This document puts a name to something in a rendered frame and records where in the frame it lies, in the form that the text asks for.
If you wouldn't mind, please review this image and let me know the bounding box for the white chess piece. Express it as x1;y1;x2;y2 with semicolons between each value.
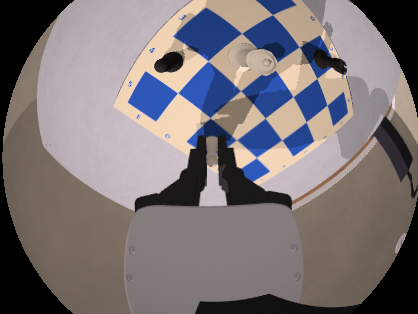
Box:
228;44;277;76

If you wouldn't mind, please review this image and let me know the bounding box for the white chess pawn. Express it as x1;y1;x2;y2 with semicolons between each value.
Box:
206;136;218;168

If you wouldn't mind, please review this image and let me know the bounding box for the blue and cream checkered chessboard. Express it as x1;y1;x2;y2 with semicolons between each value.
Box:
114;0;353;185

